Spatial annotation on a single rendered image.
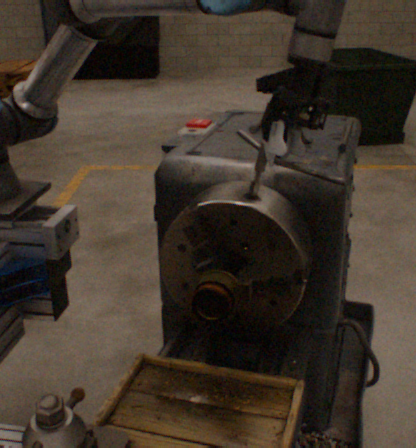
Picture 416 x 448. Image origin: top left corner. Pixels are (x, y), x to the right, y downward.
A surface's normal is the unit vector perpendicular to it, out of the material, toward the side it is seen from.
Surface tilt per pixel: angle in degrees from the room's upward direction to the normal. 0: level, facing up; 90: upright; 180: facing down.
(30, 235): 90
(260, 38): 90
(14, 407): 0
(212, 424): 0
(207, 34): 90
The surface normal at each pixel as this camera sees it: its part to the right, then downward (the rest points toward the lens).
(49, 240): -0.17, 0.39
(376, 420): -0.01, -0.92
